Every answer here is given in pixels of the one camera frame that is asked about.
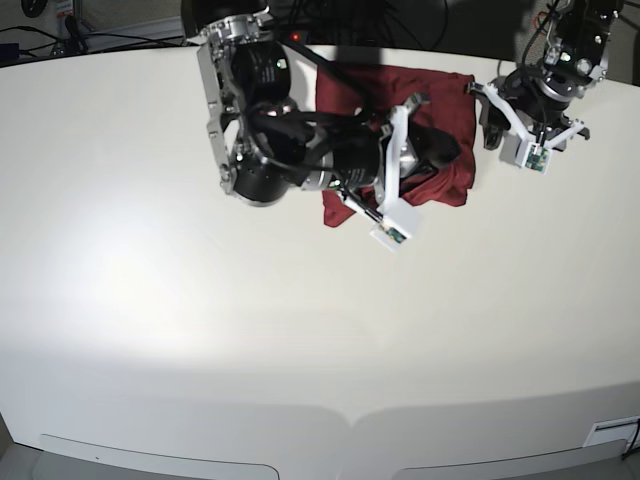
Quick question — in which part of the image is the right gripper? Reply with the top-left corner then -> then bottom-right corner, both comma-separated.
299,92 -> 461,210

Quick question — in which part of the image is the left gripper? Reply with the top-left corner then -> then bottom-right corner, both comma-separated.
466,69 -> 591,150

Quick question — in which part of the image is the red long-sleeve T-shirt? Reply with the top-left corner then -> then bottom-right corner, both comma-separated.
315,63 -> 476,228

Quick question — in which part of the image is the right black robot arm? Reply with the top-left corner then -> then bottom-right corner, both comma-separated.
181,1 -> 462,225

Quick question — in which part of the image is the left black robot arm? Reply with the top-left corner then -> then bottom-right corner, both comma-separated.
467,1 -> 624,151

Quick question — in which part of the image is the black power strip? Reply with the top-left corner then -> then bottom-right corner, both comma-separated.
287,29 -> 312,45

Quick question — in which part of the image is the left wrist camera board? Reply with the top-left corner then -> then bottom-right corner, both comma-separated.
499,135 -> 553,174

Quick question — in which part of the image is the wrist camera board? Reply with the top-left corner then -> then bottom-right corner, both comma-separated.
369,199 -> 422,253
499,135 -> 553,174

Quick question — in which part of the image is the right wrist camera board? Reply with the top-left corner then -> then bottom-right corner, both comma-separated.
369,199 -> 422,253

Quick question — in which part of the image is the black cable bundle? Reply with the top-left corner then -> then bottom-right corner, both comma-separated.
279,0 -> 451,49

